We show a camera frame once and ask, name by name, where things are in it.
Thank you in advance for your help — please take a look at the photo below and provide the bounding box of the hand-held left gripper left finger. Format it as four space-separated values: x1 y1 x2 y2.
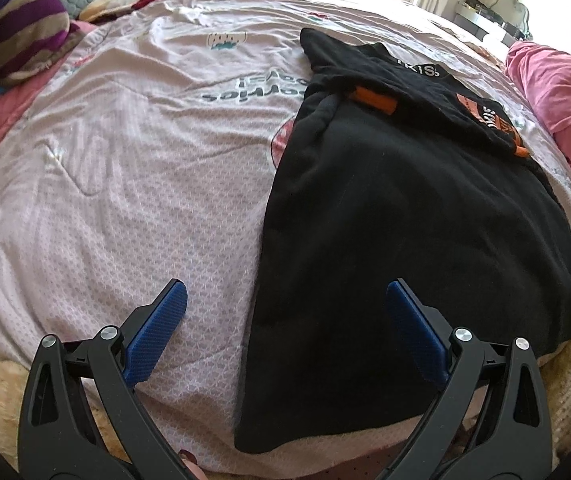
18 280 191 480

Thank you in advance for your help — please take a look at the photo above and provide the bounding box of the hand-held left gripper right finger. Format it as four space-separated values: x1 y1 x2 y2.
385 279 553 480

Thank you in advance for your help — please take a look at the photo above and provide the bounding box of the black long-sleeve sweater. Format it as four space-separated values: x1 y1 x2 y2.
232 27 571 457

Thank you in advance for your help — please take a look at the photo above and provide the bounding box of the pale pink printed quilt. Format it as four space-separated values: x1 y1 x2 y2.
0 0 571 476

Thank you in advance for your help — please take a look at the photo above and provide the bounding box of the pink duvet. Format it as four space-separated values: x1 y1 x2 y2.
504 40 571 202

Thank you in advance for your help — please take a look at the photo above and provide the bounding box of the white shelf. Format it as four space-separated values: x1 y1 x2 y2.
453 0 512 37

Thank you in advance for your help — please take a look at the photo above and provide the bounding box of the purple striped cloth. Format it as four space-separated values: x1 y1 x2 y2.
0 0 74 107

